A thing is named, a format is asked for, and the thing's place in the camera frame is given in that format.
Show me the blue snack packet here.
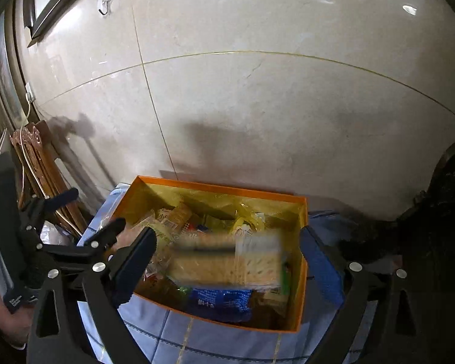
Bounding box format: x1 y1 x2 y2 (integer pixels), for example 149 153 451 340
187 288 253 321

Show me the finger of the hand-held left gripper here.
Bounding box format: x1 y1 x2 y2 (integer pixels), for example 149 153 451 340
34 218 126 270
21 187 79 232

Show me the orange cardboard box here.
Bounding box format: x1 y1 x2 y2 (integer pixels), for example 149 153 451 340
116 175 309 333

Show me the dark carved wooden bench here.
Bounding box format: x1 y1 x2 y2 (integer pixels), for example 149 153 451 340
341 121 455 364

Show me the light brown wooden chair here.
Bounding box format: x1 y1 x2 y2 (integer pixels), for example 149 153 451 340
9 120 89 236

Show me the clear cracker packet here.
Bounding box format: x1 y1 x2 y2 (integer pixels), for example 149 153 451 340
167 231 285 287

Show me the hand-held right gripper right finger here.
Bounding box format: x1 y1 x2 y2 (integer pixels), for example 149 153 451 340
300 226 429 364

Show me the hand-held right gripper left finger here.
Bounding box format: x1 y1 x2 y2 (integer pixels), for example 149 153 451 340
26 227 157 364

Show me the yellow snack packet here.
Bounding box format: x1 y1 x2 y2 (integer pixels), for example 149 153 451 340
227 212 267 236

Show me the white power cable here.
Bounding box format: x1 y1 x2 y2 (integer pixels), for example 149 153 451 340
20 98 37 126

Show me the large dark framed painting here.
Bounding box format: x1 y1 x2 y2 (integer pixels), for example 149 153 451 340
25 0 85 47

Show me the framed red painting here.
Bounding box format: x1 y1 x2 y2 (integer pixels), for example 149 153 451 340
0 15 24 130

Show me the person's left hand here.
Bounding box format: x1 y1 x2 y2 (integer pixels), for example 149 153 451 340
0 273 33 345

